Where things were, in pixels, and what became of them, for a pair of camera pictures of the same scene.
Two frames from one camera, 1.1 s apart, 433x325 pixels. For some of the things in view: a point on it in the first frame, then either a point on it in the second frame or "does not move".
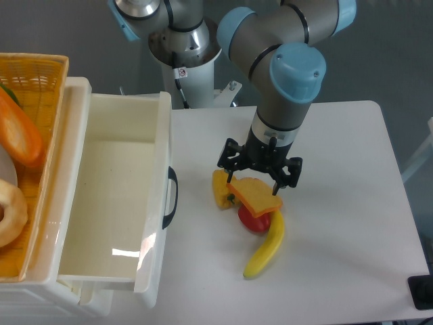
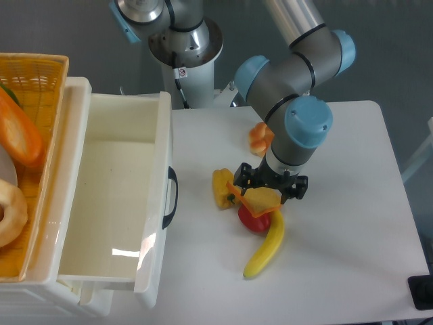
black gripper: [259, 153] to [249, 177]
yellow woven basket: [38, 82] does not move
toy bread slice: [255, 195] does not move
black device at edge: [421, 290] does not move
